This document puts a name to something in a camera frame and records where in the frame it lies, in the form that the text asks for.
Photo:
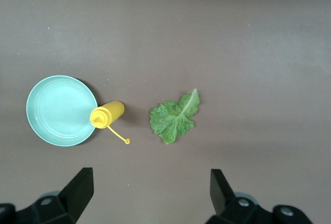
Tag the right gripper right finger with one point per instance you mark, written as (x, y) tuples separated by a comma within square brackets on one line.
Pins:
[(232, 208)]

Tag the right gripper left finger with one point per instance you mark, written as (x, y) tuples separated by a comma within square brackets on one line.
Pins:
[(69, 203)]

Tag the yellow mustard squeeze bottle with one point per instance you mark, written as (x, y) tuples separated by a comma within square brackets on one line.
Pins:
[(108, 111)]

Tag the mint green plate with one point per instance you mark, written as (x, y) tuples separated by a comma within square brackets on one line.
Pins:
[(57, 110)]

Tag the green lettuce leaf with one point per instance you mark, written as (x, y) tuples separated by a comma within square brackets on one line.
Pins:
[(170, 120)]

